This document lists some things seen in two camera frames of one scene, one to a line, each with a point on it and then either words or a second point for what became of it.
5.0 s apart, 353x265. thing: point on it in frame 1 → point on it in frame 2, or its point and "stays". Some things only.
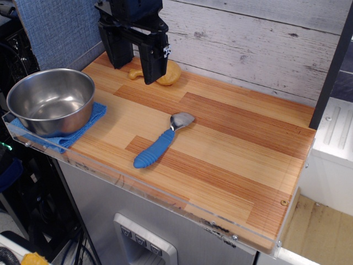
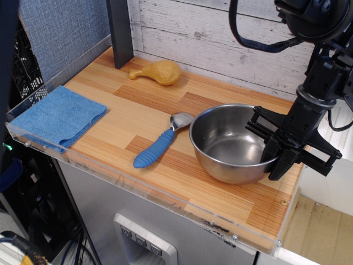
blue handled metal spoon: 153,152 stays
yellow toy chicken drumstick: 172,75 stays
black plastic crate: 17,59 → 27,73
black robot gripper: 143,15 → 298,131
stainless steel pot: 53,102 → 225,151
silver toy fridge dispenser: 140,245 stays
